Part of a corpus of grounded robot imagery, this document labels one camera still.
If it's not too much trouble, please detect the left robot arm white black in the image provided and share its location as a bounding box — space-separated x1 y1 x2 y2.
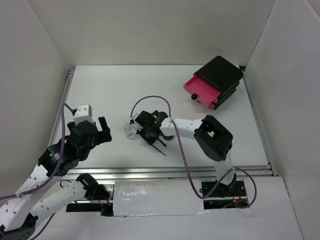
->
0 116 112 240

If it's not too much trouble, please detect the black drawer cabinet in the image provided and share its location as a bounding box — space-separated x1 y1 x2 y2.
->
194 55 244 109

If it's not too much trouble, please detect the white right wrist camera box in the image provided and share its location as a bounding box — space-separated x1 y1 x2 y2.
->
129 113 138 124

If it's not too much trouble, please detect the navy round jar letter F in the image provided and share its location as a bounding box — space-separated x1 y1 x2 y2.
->
163 135 174 141

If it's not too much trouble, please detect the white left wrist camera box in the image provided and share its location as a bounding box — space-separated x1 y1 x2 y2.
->
72 104 94 125

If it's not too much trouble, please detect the small clear upright bottle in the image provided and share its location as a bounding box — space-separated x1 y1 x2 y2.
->
123 122 134 139

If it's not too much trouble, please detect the clear lying bottle with barcode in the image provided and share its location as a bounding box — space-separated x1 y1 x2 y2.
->
132 125 139 135

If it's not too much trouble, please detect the long black makeup brush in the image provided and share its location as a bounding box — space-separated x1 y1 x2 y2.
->
147 138 167 156

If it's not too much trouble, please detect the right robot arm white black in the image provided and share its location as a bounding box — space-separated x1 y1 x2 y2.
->
129 110 237 200

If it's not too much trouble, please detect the white cover panel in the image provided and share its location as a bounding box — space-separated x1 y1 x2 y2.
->
113 179 205 217

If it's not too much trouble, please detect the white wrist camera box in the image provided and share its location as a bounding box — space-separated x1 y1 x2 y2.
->
129 113 138 124
72 104 94 125

